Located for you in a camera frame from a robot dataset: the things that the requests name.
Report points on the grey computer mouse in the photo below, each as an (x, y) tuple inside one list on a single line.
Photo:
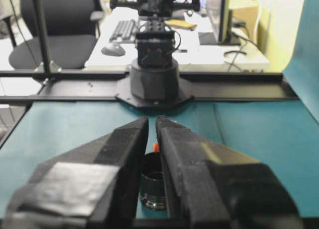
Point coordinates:
[(113, 49)]

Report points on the black computer monitor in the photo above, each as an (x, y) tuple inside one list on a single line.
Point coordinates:
[(225, 17)]

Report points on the black vertical frame pole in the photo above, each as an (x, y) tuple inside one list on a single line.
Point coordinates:
[(44, 27)]

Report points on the black table frame rail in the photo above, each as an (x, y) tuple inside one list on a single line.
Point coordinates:
[(74, 88)]

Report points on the white office desk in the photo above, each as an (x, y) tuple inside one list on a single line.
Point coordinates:
[(211, 56)]

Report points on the dark computer keyboard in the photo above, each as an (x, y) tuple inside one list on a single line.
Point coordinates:
[(122, 31)]

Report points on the blue-green table cloth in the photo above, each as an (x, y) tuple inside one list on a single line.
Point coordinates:
[(62, 129)]

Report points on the brown cardboard box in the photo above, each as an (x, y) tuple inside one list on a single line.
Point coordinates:
[(245, 12)]

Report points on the flat yellow desk item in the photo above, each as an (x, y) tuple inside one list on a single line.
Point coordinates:
[(180, 24)]

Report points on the black office chair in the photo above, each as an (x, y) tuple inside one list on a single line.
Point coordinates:
[(72, 15)]

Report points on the silver corner bracket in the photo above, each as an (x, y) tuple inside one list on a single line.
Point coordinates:
[(40, 68), (56, 67)]

